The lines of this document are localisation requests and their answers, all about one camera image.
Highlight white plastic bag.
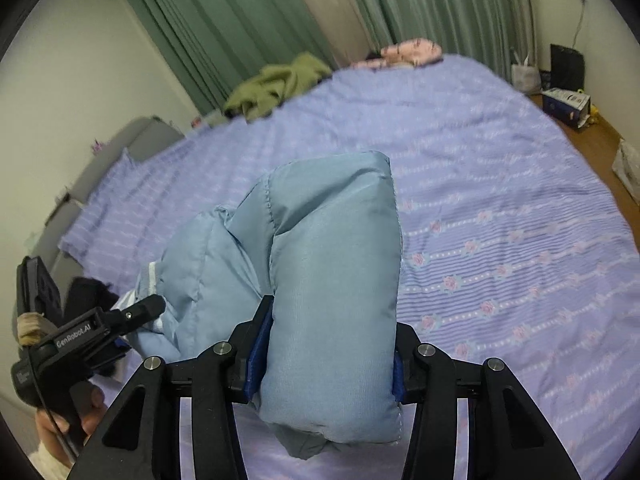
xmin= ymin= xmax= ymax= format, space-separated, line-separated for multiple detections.
xmin=612 ymin=138 xmax=640 ymax=191

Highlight olive green jacket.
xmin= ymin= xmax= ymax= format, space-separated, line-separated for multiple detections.
xmin=222 ymin=52 xmax=333 ymax=122

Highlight pink patterned garment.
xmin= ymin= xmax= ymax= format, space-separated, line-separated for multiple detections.
xmin=350 ymin=37 xmax=443 ymax=70

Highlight white tote bag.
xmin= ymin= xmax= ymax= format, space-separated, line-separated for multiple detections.
xmin=510 ymin=47 xmax=542 ymax=95

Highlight green curtain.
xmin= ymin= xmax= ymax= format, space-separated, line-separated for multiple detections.
xmin=114 ymin=0 xmax=341 ymax=116
xmin=340 ymin=0 xmax=538 ymax=68

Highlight stack of black clothes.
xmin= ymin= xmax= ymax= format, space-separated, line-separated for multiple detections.
xmin=65 ymin=276 xmax=128 ymax=378

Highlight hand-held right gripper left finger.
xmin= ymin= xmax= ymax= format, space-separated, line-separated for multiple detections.
xmin=65 ymin=295 xmax=275 ymax=480

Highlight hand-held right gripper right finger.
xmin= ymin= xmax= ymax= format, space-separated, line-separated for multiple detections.
xmin=392 ymin=322 xmax=576 ymax=480

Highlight person's left hand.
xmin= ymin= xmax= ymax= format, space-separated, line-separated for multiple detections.
xmin=35 ymin=382 xmax=108 ymax=461

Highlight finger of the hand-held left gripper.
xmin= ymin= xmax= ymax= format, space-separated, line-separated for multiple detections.
xmin=111 ymin=337 xmax=133 ymax=365
xmin=106 ymin=294 xmax=167 ymax=336

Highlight person's left forearm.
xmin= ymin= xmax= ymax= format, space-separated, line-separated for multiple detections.
xmin=27 ymin=440 xmax=76 ymax=480

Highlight dark blue cardboard box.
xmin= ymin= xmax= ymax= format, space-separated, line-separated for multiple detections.
xmin=541 ymin=87 xmax=591 ymax=128

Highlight grey padded headboard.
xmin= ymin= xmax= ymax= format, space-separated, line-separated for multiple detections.
xmin=30 ymin=116 xmax=186 ymax=271

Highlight purple floral bed cover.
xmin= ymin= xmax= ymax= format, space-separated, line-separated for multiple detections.
xmin=57 ymin=52 xmax=640 ymax=480

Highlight beige sheer curtain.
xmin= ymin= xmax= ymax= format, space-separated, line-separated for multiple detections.
xmin=277 ymin=0 xmax=373 ymax=66

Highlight light blue padded pants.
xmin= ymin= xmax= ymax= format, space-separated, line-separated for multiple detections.
xmin=117 ymin=151 xmax=405 ymax=461

